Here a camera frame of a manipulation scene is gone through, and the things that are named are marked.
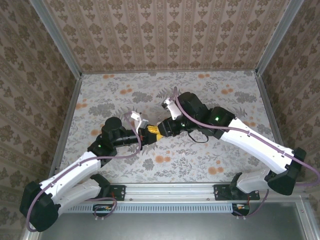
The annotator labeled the floral tablecloth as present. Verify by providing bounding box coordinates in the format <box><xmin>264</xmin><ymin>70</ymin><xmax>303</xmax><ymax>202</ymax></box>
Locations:
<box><xmin>51</xmin><ymin>70</ymin><xmax>285</xmax><ymax>185</ymax></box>

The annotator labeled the grey metal plate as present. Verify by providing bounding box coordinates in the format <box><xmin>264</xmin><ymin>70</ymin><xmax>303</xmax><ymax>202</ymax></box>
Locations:
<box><xmin>37</xmin><ymin>212</ymin><xmax>310</xmax><ymax>240</ymax></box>

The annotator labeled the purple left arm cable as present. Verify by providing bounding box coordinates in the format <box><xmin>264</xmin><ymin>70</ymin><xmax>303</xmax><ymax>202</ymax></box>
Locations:
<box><xmin>26</xmin><ymin>112</ymin><xmax>144</xmax><ymax>232</ymax></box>

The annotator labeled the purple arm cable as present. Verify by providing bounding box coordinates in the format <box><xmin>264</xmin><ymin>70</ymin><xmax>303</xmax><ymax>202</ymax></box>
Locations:
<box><xmin>172</xmin><ymin>86</ymin><xmax>320</xmax><ymax>221</ymax></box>
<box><xmin>26</xmin><ymin>112</ymin><xmax>144</xmax><ymax>232</ymax></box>

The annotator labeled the thin black cable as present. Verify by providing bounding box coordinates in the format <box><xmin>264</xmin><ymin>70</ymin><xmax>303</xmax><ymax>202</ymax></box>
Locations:
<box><xmin>187</xmin><ymin>129</ymin><xmax>211</xmax><ymax>145</ymax></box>

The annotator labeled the aluminium side rail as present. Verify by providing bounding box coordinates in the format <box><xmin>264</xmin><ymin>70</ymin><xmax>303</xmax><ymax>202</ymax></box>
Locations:
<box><xmin>254</xmin><ymin>71</ymin><xmax>286</xmax><ymax>151</ymax></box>
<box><xmin>48</xmin><ymin>74</ymin><xmax>83</xmax><ymax>177</ymax></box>

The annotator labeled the aluminium base extrusion rail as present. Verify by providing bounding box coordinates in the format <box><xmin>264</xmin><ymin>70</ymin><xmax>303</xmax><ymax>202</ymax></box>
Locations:
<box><xmin>109</xmin><ymin>183</ymin><xmax>307</xmax><ymax>202</ymax></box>

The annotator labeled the slotted grey cable duct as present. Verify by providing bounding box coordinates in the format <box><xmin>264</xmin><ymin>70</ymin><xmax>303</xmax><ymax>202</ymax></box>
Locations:
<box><xmin>66</xmin><ymin>202</ymin><xmax>237</xmax><ymax>214</ymax></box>

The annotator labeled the small circuit board with wires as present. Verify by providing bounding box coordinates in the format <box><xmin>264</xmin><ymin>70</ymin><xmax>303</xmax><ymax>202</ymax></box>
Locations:
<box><xmin>92</xmin><ymin>203</ymin><xmax>117</xmax><ymax>218</ymax></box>
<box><xmin>231</xmin><ymin>202</ymin><xmax>251</xmax><ymax>216</ymax></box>

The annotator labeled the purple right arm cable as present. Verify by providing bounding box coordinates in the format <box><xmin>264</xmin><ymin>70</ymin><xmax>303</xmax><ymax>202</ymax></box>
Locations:
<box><xmin>172</xmin><ymin>86</ymin><xmax>320</xmax><ymax>221</ymax></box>

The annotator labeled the aluminium frame post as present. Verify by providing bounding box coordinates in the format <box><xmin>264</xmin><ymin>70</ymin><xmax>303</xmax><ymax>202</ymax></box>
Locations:
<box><xmin>29</xmin><ymin>0</ymin><xmax>83</xmax><ymax>77</ymax></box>
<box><xmin>255</xmin><ymin>0</ymin><xmax>308</xmax><ymax>75</ymax></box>

